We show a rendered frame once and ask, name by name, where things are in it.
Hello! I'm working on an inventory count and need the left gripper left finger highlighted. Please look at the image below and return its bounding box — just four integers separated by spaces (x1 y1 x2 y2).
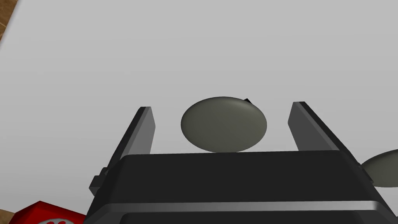
107 106 156 169

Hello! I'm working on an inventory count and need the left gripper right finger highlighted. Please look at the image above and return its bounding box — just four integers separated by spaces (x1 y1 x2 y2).
287 101 361 166

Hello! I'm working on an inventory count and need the grey round knob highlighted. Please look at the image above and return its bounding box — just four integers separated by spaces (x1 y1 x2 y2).
360 149 398 188
180 96 268 153

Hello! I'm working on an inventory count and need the red box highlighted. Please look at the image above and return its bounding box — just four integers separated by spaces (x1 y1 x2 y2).
9 200 87 224

